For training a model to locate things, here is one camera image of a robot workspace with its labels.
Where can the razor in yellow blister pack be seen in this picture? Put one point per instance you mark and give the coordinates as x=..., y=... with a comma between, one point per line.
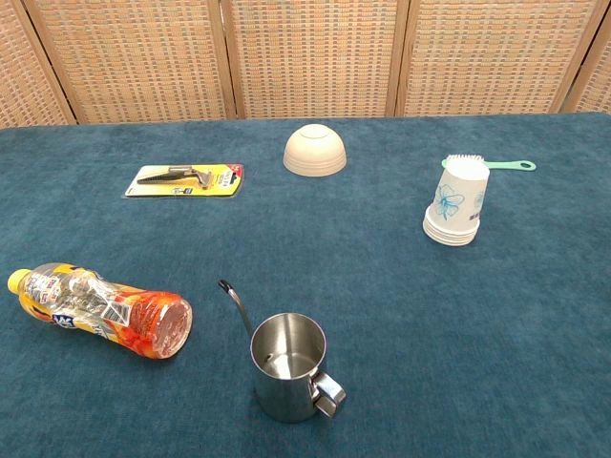
x=217, y=181

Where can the paper cup with blue flower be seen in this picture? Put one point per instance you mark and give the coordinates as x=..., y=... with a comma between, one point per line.
x=458, y=195

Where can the blue velvet tablecloth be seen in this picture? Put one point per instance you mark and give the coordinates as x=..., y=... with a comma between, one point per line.
x=382, y=310

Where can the empty orange-label plastic bottle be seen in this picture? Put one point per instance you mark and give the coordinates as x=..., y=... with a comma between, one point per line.
x=95, y=305

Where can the cream ribbed bowl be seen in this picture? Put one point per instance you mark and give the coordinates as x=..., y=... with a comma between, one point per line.
x=314, y=150

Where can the mint green brush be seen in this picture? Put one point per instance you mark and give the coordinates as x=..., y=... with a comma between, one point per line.
x=511, y=165

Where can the stainless steel gooseneck pitcher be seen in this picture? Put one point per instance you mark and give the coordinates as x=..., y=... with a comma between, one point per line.
x=286, y=386

